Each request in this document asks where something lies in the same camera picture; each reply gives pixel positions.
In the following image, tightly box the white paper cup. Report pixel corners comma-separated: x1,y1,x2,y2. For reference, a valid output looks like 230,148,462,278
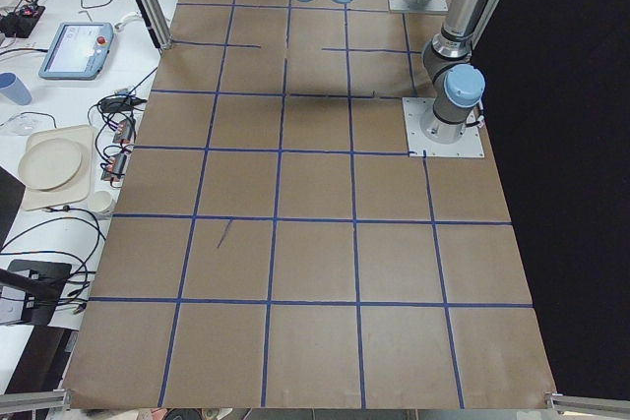
87,191,116,219

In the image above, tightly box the blue plastic cup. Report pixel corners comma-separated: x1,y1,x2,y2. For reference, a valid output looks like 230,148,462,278
0,73,32,106

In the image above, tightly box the black camera stand base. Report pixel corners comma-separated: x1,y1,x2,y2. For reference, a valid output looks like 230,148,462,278
1,259,72,326

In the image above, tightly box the black controller device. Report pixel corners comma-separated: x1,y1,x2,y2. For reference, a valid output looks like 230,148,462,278
0,4,45,38

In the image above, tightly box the black power adapter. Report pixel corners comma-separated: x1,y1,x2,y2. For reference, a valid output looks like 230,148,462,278
97,95,147,113

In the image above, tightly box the beige tray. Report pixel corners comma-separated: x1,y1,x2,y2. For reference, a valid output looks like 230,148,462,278
18,125,95,210

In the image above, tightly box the beige round plate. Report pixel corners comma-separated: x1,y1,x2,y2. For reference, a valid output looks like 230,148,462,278
18,138,82,191

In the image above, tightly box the blue teach pendant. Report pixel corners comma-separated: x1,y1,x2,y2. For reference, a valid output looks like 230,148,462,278
38,23,114,80

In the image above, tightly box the grey usb hub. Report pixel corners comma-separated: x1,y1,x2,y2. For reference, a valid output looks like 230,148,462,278
100,152,128,184
112,117,136,145

